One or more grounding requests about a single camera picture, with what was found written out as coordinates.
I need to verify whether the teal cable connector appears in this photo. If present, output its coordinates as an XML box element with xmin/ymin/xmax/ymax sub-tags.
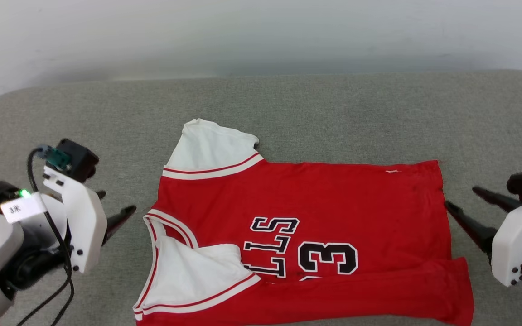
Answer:
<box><xmin>39</xmin><ymin>146</ymin><xmax>72</xmax><ymax>172</ymax></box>

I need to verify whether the red and white basketball jersey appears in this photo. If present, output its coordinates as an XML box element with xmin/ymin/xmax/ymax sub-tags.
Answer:
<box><xmin>133</xmin><ymin>119</ymin><xmax>474</xmax><ymax>326</ymax></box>

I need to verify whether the thin black cable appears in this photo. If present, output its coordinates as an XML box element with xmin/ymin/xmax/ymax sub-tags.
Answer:
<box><xmin>15</xmin><ymin>147</ymin><xmax>75</xmax><ymax>326</ymax></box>

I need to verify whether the white paper label tag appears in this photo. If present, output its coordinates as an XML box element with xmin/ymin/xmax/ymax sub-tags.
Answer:
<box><xmin>0</xmin><ymin>192</ymin><xmax>48</xmax><ymax>224</ymax></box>

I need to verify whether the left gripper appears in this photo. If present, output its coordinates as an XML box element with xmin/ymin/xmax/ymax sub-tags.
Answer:
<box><xmin>0</xmin><ymin>181</ymin><xmax>137</xmax><ymax>290</ymax></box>

